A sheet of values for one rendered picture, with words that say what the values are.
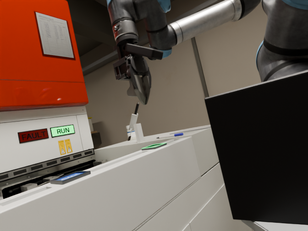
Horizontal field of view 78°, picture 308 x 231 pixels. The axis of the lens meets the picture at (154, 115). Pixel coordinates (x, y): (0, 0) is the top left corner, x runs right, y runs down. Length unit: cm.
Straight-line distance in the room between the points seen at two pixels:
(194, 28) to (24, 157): 86
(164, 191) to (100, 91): 335
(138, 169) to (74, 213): 16
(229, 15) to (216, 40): 194
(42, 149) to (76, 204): 66
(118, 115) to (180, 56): 150
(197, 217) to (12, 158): 75
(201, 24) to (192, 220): 64
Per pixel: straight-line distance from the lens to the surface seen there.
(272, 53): 50
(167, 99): 289
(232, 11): 83
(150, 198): 49
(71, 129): 107
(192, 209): 65
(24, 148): 99
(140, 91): 56
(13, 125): 99
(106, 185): 41
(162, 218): 53
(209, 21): 78
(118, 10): 65
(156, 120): 300
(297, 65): 47
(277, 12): 47
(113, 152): 98
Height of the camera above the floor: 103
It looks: 3 degrees up
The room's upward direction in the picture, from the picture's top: 13 degrees counter-clockwise
